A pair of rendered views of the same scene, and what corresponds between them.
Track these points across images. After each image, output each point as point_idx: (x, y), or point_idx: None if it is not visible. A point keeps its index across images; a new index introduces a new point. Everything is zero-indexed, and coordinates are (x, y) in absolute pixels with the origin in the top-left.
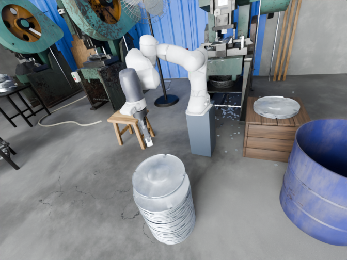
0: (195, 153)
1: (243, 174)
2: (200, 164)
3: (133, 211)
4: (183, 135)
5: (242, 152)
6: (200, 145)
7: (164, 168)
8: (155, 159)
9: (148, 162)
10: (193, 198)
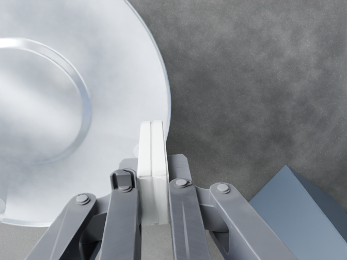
0: (275, 175)
1: (144, 259)
2: (224, 177)
3: None
4: None
5: None
6: (276, 222)
7: (46, 145)
8: (137, 101)
9: (128, 59)
10: None
